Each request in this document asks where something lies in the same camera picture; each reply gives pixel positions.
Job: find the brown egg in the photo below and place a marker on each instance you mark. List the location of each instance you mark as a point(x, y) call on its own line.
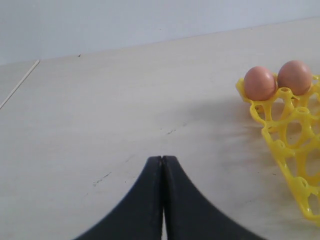
point(296, 76)
point(259, 84)

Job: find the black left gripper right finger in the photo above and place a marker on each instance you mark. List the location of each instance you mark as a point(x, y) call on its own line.
point(189, 215)

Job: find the yellow plastic egg tray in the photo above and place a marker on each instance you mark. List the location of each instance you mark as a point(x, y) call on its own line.
point(291, 130)

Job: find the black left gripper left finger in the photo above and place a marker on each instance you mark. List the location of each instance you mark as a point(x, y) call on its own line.
point(139, 215)

